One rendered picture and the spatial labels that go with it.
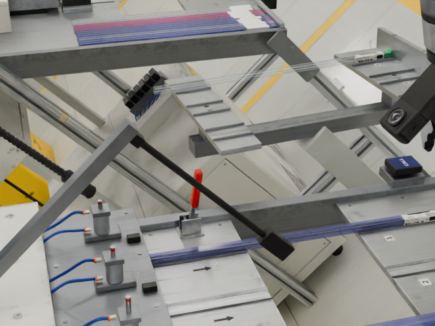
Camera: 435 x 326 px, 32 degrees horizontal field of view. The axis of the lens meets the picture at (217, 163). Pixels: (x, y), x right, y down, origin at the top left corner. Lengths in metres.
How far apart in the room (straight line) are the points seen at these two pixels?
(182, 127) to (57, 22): 0.48
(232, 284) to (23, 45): 1.04
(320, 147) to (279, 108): 1.66
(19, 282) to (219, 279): 0.28
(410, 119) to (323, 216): 0.36
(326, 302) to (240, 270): 1.31
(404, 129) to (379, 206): 0.33
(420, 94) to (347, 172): 0.57
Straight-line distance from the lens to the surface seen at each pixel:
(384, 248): 1.18
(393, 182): 1.30
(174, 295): 1.06
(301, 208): 1.24
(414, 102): 0.98
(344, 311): 2.34
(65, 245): 1.06
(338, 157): 1.50
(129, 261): 1.02
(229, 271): 1.10
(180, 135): 2.24
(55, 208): 0.81
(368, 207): 1.26
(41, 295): 0.95
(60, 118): 1.88
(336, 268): 2.44
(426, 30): 0.96
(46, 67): 1.87
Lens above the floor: 1.67
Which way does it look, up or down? 32 degrees down
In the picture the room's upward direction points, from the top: 52 degrees counter-clockwise
